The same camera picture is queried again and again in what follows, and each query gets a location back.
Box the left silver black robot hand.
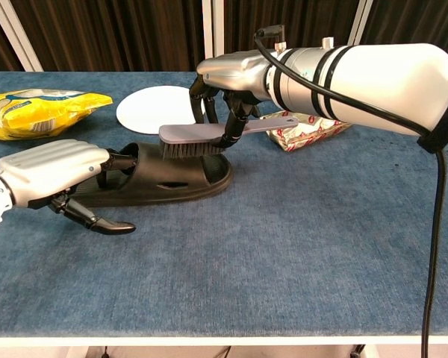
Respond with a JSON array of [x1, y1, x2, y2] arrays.
[[0, 139, 137, 236]]

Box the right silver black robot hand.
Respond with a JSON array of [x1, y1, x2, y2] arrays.
[[188, 51, 273, 150]]

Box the grey brush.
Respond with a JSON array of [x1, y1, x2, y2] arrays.
[[158, 114, 300, 161]]

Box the black rubber slipper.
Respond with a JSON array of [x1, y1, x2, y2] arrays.
[[65, 140, 234, 209]]

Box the yellow snack bag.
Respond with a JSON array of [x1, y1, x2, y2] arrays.
[[0, 88, 113, 142]]

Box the white round plate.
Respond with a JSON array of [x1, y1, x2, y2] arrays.
[[116, 85, 207, 135]]

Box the red printed foil snack pack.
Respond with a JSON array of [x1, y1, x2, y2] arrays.
[[260, 111, 355, 153]]

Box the blue table cloth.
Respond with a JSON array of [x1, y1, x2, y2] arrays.
[[0, 70, 448, 339]]

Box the white partition frame post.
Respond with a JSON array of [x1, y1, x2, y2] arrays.
[[0, 0, 44, 72], [347, 0, 374, 48], [201, 0, 225, 72]]

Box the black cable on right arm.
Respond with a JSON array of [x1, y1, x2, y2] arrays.
[[254, 24, 448, 358]]

